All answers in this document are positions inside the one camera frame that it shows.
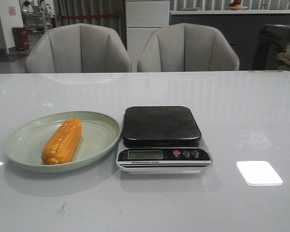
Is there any orange corn cob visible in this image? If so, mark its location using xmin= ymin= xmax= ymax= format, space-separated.
xmin=41 ymin=118 xmax=82 ymax=165

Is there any black and silver kitchen scale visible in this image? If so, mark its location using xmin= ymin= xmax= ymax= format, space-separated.
xmin=116 ymin=106 xmax=213 ymax=174

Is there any right grey upholstered chair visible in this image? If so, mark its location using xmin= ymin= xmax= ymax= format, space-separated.
xmin=137 ymin=23 xmax=240 ymax=73

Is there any grey upholstered chair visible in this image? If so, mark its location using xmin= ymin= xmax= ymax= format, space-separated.
xmin=24 ymin=23 xmax=131 ymax=73
xmin=137 ymin=23 xmax=240 ymax=73

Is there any pale green round plate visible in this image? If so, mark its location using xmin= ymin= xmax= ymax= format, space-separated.
xmin=4 ymin=111 xmax=121 ymax=173

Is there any left grey upholstered chair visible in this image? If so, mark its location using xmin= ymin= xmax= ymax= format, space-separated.
xmin=24 ymin=23 xmax=131 ymax=73

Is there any white cabinet with drawers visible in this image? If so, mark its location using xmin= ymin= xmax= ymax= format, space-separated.
xmin=125 ymin=0 xmax=170 ymax=72

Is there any red barrier belt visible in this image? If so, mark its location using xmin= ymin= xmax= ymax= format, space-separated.
xmin=61 ymin=14 xmax=120 ymax=20

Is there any dark grey counter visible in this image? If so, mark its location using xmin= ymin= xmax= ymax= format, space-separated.
xmin=170 ymin=10 xmax=290 ymax=70

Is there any fruit plate on counter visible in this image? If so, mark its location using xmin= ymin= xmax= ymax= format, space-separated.
xmin=226 ymin=0 xmax=248 ymax=11

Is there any red trash bin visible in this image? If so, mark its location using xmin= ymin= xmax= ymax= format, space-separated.
xmin=12 ymin=27 xmax=29 ymax=51

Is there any beige cushion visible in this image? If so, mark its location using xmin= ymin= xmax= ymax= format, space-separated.
xmin=276 ymin=53 xmax=290 ymax=71

